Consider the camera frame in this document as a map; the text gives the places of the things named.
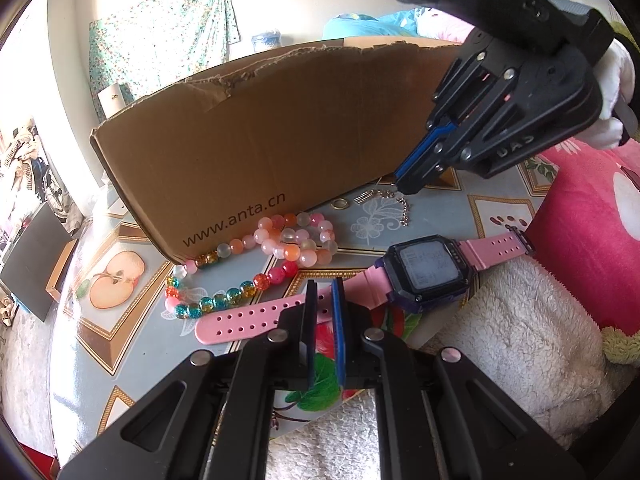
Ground fruit pattern tablecloth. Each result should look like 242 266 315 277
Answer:
50 157 558 463

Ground blue patterned quilt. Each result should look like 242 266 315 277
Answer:
323 8 426 39

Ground white gloved hand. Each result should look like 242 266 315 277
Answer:
578 36 638 150

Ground water jug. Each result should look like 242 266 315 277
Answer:
252 32 282 53

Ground pink floral blanket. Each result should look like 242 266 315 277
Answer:
526 140 639 336

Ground green floral curtain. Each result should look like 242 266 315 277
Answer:
88 0 241 120

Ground colourful glass bead bracelet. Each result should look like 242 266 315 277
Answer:
162 242 302 321

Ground pink strap smartwatch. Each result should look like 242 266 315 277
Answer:
195 226 534 344

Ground pink orange bead bracelet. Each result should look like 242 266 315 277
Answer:
229 211 342 269

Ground small wooden stool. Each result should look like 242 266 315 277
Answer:
46 240 78 304

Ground gold chain necklace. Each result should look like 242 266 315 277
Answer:
376 187 414 231

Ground dark grey cabinet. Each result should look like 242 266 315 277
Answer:
1 204 73 322

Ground white fluffy towel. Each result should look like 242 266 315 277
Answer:
267 257 616 479

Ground small silver hair clip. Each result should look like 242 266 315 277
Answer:
354 190 376 205

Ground brown cardboard box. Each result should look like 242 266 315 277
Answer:
90 37 458 262

